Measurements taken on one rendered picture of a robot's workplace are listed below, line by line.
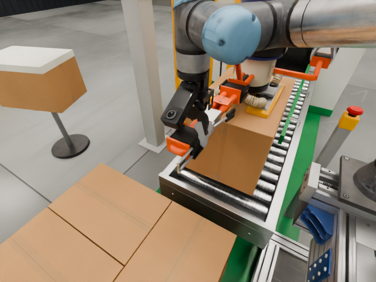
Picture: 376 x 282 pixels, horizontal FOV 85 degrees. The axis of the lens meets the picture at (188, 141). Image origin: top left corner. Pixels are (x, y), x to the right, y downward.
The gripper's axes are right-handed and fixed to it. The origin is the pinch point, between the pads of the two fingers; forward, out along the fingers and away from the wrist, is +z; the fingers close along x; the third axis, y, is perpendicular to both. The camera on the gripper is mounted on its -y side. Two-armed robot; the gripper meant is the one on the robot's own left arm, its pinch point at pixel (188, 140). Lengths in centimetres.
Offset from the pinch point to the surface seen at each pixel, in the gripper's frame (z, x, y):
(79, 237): 67, 48, -27
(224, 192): 67, -4, 36
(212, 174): 49, 3, 31
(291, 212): 114, -50, 79
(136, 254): 67, 18, -18
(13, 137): 121, 255, 13
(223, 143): 24.8, -0.2, 31.1
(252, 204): 67, -21, 37
